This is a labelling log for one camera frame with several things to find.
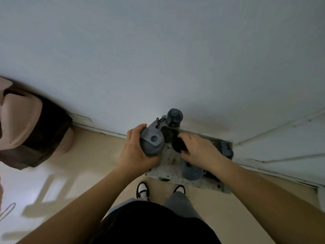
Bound person's right hand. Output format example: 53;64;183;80
177;132;227;174

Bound person's left hand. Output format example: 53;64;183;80
118;124;161;174

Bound black round knob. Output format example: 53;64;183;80
171;137;189;153

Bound grey cylinder with round hole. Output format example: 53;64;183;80
139;127;165;158

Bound person's right forearm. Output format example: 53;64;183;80
212;160;325;244

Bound person's left forearm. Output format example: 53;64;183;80
15;166;135;244

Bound short grey cylinder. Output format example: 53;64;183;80
180;161;204;181

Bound dark valve block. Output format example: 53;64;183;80
160;125;180;144

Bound black and white left shoe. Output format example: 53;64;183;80
136;182;150;202

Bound grey pipe fitting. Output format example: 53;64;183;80
219;140;234;160

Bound grey capped valve fitting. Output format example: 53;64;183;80
166;108;184;128

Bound grey trousers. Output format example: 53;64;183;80
105;191;205;222

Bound black shirt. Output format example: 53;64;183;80
89;201;222;244

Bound white panelled door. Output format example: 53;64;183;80
233;108;325;187

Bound pink and brown seat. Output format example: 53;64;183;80
0;76;75;171

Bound speckled metal base plate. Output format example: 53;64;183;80
145;129;233;194

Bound thin grey cable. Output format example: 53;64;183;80
0;202;16;222

